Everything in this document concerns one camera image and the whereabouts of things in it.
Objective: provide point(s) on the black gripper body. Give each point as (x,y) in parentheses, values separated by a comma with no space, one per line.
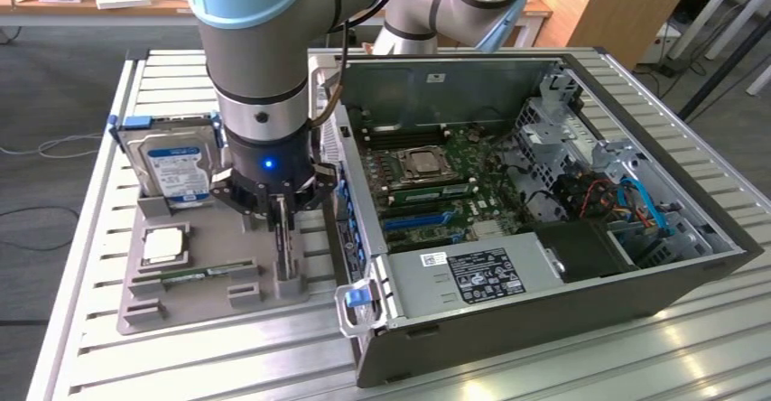
(270,157)

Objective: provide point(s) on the black open PC case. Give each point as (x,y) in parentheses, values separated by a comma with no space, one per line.
(541,329)

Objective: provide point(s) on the silver chipset heatsink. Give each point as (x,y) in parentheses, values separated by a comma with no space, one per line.
(495,230)

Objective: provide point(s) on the black graphics card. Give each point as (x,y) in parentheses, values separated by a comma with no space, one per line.
(285,256)

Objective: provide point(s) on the white floor device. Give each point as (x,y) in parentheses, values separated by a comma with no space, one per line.
(661,42)

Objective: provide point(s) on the white table frame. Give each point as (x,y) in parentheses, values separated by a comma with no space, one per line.
(760,76)

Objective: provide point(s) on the blue case latch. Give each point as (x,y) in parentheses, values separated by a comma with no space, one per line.
(356,297)

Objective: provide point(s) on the wooden desk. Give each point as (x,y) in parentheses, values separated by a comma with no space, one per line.
(162,9)

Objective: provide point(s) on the green motherboard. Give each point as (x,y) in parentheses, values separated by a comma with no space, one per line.
(488,207)

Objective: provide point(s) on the grey power supply unit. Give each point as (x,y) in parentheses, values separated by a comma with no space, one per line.
(421,283)

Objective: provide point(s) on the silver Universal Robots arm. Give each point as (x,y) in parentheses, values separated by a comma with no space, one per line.
(258,58)

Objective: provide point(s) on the silver disk bay cage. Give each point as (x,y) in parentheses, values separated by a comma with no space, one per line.
(541,157)

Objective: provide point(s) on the grey parts rack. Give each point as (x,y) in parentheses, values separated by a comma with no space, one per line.
(210,243)

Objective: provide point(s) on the blue expansion slot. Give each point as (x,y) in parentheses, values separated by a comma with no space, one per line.
(421,220)

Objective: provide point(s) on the silver CPU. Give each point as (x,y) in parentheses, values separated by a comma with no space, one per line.
(164,245)

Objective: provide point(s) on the black plastic shroud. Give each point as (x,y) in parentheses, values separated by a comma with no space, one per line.
(577,252)

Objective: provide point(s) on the hard disk with blue carrier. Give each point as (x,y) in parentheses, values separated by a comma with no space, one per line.
(168,166)

